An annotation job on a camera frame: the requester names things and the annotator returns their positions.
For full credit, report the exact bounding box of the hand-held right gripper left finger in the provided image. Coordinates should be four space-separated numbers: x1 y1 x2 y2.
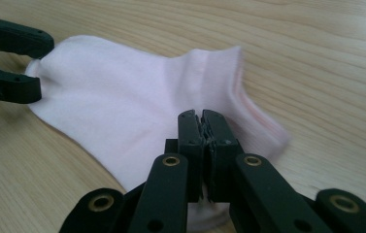
165 109 205 204

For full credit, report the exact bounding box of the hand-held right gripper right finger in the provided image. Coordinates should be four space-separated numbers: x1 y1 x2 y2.
201 109 245 204

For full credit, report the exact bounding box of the pink sock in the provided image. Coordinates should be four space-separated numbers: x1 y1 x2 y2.
24 34 291 233

